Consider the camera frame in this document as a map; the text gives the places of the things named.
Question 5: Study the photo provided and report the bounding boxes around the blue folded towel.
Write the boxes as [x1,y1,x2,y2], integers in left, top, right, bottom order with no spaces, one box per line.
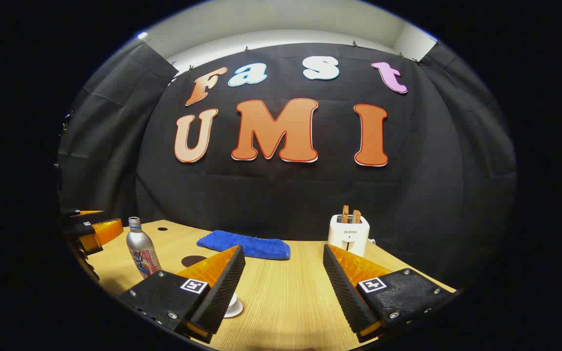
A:
[197,230,291,260]

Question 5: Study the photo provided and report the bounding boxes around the white toaster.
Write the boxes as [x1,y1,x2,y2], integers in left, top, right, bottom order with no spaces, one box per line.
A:
[328,214,370,257]

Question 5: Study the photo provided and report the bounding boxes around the black backdrop cloth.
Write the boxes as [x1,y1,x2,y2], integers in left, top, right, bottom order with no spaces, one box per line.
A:
[57,41,518,293]

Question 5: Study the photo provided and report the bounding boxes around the white saucer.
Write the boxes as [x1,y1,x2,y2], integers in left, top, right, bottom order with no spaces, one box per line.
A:
[222,299,244,319]

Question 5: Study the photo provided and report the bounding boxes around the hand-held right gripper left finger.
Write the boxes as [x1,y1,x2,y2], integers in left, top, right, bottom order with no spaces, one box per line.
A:
[118,244,246,344]

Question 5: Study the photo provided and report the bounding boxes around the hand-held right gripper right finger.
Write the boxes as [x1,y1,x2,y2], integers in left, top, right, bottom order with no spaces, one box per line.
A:
[322,244,460,343]

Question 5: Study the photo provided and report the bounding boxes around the silver water bottle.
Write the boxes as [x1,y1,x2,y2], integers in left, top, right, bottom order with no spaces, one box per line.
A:
[126,216,161,279]

